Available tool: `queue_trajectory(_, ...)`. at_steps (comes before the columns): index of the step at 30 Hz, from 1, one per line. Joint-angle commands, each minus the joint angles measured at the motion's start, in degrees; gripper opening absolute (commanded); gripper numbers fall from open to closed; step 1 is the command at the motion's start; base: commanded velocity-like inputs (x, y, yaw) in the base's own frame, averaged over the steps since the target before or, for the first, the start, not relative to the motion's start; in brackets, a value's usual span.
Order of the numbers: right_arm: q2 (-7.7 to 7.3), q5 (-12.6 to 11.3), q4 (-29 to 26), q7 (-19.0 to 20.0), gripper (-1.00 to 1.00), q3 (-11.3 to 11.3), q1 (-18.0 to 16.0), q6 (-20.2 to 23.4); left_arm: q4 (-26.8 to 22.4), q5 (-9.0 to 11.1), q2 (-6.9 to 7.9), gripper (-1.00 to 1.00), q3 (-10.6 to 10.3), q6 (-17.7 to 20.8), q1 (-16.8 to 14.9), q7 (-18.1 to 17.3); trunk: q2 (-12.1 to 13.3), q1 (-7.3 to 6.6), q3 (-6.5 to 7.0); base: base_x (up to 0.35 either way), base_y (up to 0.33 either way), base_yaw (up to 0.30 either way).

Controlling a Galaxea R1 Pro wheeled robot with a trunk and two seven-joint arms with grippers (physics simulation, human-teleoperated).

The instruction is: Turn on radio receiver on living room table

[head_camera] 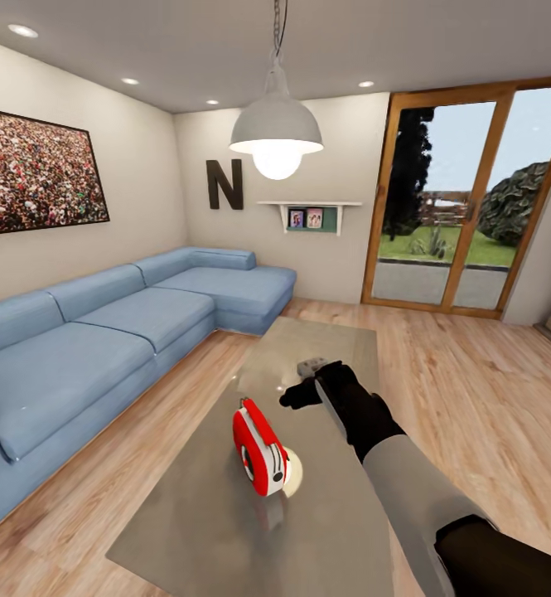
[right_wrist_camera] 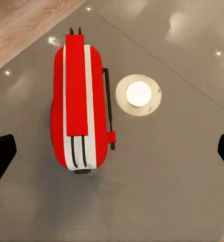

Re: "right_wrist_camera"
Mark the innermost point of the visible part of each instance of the radio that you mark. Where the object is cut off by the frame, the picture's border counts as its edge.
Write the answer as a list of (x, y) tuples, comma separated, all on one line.
[(77, 116)]

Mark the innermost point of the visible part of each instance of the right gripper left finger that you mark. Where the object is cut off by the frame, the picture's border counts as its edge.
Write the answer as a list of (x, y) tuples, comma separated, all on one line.
[(7, 152)]

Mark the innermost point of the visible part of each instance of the coffee table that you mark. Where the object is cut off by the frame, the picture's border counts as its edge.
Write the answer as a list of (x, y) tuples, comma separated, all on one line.
[(164, 182)]

